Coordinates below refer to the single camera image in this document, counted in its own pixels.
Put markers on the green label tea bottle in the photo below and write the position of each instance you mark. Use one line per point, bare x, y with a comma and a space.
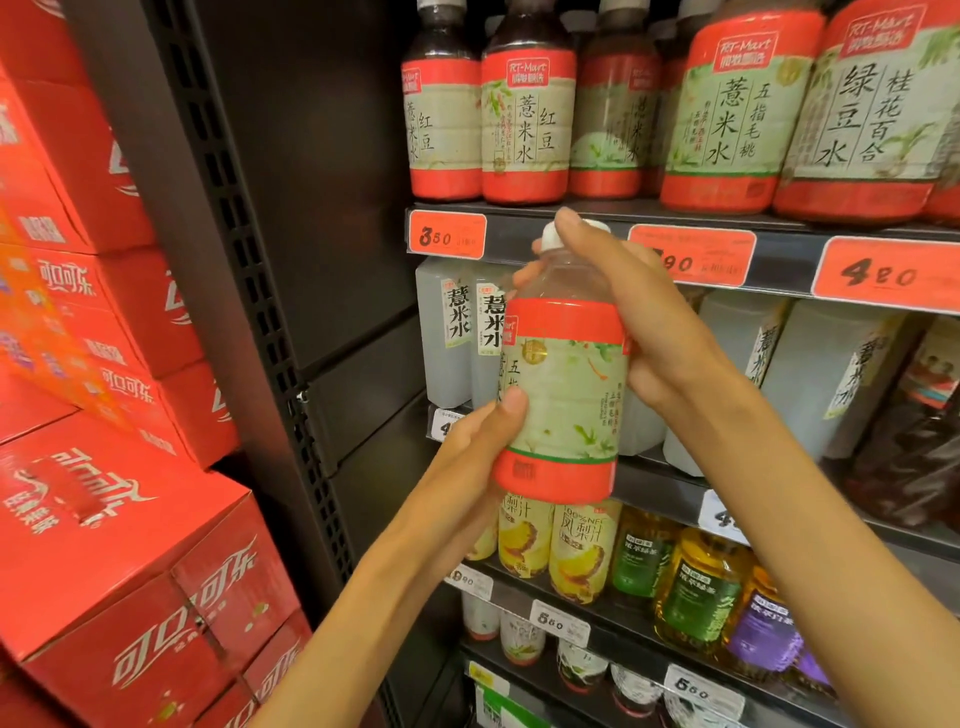
641, 559
701, 592

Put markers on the dark drink bottle colourful label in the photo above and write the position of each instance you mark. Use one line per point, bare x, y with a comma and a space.
907, 450

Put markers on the black metal shelving unit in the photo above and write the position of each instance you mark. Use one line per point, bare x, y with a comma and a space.
300, 150

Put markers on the white price tag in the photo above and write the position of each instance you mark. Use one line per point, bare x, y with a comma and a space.
469, 582
703, 691
721, 519
448, 424
559, 622

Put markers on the person's left thumb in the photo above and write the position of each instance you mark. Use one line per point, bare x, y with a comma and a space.
506, 420

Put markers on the pale tea bottle white cap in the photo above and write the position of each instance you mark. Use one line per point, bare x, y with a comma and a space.
566, 397

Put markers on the orange price tag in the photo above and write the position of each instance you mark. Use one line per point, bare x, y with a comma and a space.
889, 274
447, 234
694, 255

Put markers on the green and white package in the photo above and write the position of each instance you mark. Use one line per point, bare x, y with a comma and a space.
510, 711

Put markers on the stack of red soda cartons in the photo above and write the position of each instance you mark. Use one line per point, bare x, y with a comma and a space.
112, 487

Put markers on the small white-cap bottle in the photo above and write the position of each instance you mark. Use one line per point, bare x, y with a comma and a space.
522, 639
636, 690
581, 666
480, 616

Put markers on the person's left forearm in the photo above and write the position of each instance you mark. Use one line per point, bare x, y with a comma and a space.
360, 637

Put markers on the person's right thumb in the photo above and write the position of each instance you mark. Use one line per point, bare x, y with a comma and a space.
596, 251

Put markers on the row of red-label bottles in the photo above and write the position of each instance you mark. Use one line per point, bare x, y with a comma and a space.
720, 112

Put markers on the person's left hand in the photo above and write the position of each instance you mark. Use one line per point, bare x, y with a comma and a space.
457, 495

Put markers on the yellow pineapple juice bottle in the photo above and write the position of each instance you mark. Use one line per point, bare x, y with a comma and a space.
581, 551
525, 536
484, 544

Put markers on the white translucent drink bottle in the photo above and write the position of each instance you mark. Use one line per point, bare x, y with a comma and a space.
641, 427
487, 337
832, 375
735, 337
444, 330

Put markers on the person's right hand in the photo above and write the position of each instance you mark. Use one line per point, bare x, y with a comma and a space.
660, 337

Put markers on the purple label tea bottle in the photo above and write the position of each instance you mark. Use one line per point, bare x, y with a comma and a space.
761, 634
810, 671

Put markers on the yellow price tag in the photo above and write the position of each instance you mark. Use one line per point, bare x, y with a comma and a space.
487, 679

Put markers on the person's right forearm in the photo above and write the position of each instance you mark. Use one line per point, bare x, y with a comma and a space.
825, 562

